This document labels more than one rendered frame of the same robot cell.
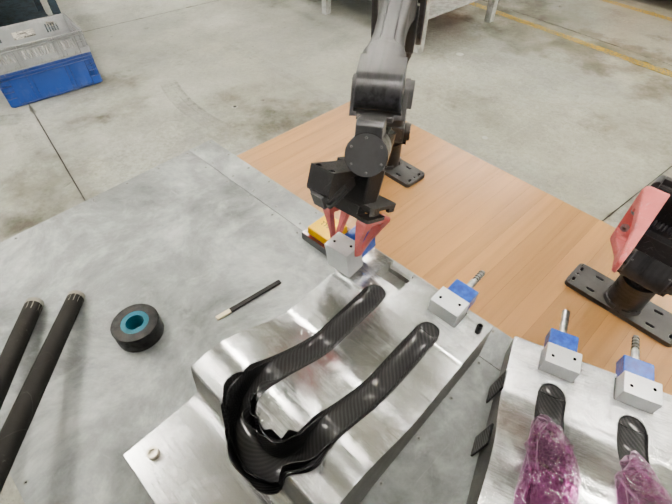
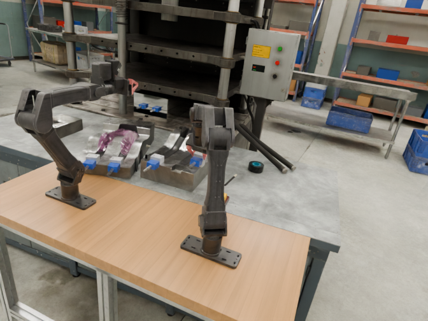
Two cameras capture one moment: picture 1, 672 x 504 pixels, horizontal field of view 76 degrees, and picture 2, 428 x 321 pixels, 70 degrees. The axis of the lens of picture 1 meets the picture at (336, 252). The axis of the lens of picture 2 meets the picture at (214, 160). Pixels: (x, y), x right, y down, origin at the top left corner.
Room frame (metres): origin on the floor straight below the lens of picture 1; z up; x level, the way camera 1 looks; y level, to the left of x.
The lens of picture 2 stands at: (1.61, -0.52, 1.50)
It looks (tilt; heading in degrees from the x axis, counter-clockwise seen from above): 25 degrees down; 153
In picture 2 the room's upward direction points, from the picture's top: 7 degrees clockwise
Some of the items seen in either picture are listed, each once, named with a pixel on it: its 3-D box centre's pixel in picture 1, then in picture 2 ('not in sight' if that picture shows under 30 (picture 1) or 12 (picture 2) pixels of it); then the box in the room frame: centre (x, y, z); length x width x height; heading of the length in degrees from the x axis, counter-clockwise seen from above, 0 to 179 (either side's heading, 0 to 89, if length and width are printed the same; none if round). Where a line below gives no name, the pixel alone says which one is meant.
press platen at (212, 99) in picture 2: not in sight; (167, 87); (-0.76, 0.21, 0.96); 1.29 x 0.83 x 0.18; 46
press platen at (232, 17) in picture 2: not in sight; (171, 20); (-0.76, 0.21, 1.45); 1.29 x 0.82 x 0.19; 46
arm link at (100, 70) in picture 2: not in sight; (97, 78); (0.35, -0.41, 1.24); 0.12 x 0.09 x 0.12; 133
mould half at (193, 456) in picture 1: (322, 388); (188, 151); (0.28, 0.02, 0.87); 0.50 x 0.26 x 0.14; 136
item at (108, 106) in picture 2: not in sight; (164, 111); (-0.77, 0.20, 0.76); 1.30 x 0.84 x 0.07; 46
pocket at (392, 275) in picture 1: (394, 281); (178, 171); (0.48, -0.10, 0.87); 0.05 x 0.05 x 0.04; 46
